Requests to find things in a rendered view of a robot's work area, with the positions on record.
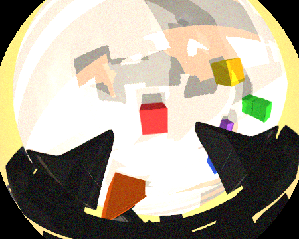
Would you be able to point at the green block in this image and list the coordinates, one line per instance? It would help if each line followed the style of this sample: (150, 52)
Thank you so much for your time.
(247, 102)
(262, 109)

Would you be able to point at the purple block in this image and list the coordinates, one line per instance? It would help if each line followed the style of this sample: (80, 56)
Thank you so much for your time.
(227, 124)

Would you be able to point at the blue block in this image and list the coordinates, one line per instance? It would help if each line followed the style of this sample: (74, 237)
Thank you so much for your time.
(211, 165)

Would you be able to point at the yellow block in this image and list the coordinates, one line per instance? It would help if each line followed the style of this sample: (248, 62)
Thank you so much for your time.
(228, 72)

